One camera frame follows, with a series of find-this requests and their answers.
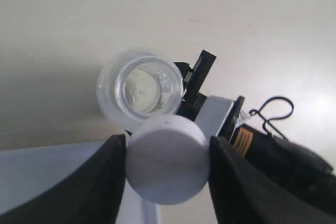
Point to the white rectangular plastic tray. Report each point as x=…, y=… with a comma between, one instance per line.
x=27, y=173

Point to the white bottle cap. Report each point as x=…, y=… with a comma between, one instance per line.
x=167, y=160

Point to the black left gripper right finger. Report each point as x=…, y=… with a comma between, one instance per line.
x=242, y=194

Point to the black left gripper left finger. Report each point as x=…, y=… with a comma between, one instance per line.
x=91, y=194

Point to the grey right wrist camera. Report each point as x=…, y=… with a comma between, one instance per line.
x=213, y=115

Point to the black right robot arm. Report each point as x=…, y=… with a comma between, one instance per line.
x=293, y=167

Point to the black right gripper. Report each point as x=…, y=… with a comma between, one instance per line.
x=193, y=101

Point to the clear plastic drink bottle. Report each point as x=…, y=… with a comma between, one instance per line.
x=138, y=84

